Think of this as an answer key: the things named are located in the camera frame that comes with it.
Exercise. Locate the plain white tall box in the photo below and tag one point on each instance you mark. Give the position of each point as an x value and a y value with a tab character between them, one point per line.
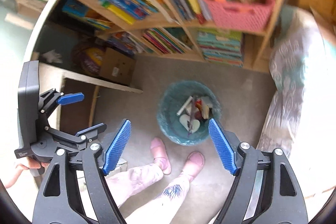
184	119

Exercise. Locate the person's left hand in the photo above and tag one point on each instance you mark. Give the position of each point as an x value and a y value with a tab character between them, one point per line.
12	175

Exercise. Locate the right pink slipper foot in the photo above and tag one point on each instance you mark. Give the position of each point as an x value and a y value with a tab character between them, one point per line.
193	165

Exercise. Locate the cardboard box on floor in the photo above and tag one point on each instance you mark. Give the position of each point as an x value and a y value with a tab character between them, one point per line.
117	67

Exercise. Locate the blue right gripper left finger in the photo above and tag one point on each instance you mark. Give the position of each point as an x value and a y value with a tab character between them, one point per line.
116	146

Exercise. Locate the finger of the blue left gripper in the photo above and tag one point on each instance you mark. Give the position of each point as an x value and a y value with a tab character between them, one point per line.
70	98
93	130

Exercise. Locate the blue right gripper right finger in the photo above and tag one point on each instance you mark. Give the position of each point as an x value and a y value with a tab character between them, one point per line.
223	147

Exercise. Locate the left pink slipper foot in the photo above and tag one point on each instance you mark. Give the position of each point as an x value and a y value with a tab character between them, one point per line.
161	159

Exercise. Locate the orange basketball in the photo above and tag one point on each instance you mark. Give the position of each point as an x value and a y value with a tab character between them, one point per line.
88	57

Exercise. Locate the white marker pen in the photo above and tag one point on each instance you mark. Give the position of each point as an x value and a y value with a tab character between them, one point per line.
186	107

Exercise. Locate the purple toothbrush card package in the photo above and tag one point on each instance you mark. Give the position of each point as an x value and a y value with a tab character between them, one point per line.
192	117

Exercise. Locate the teal trash bin with liner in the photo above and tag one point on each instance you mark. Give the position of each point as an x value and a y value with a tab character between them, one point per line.
172	100

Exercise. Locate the pink slipper foot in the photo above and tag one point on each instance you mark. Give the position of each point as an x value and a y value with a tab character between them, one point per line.
161	159
193	165

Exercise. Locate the grey floral bed quilt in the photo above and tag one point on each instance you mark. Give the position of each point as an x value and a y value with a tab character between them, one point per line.
302	64

